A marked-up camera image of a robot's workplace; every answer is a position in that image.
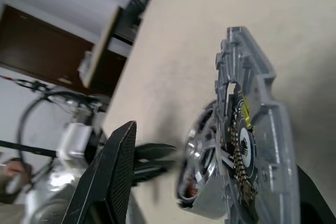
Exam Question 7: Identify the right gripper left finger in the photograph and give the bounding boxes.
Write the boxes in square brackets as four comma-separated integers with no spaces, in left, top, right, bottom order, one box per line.
[62,120,138,224]

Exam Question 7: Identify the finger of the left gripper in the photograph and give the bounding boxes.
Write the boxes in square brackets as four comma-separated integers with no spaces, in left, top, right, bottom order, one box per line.
[134,142,182,160]
[133,159,180,183]

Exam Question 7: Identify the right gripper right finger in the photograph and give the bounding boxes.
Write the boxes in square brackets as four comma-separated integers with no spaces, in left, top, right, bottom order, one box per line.
[296,165,336,224]

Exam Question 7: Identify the motor stator copper windings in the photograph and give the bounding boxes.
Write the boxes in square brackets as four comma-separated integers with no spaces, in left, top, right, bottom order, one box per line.
[181,174,201,201]

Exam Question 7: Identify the black silver spoked rotor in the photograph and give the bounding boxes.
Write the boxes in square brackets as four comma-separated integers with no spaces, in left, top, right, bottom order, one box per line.
[175,99,232,210]

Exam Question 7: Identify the grey toothed gear disc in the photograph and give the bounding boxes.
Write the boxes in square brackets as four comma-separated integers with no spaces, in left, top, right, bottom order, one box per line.
[213,26,300,224]

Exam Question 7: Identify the bystander person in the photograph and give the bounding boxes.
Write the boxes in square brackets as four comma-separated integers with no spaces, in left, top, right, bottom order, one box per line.
[0,155,34,205]

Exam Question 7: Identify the beige wooden board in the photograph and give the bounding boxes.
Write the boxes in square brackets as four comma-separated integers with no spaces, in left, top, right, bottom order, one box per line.
[78,6,124,89]

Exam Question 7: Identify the dark furniture piece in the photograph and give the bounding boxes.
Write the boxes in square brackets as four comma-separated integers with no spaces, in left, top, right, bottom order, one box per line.
[118,0,151,44]

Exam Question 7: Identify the dark brown cabinet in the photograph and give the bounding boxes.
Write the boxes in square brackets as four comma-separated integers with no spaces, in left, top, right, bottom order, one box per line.
[0,4,128,97]

